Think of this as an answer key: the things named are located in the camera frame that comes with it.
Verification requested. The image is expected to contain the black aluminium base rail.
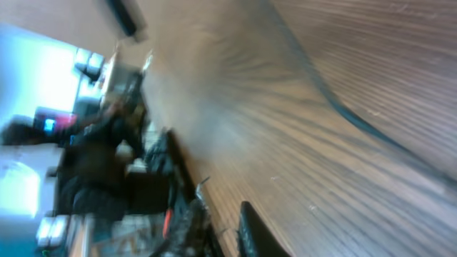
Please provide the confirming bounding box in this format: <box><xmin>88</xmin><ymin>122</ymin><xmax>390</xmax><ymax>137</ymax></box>
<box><xmin>144</xmin><ymin>129</ymin><xmax>196</xmax><ymax>216</ymax></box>

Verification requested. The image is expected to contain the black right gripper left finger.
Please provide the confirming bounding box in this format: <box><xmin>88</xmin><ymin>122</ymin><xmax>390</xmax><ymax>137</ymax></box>
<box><xmin>149</xmin><ymin>176</ymin><xmax>224</xmax><ymax>257</ymax></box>

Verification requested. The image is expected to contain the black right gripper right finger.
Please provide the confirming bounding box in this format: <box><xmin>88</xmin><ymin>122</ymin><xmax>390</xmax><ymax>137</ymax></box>
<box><xmin>237</xmin><ymin>201</ymin><xmax>290</xmax><ymax>257</ymax></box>

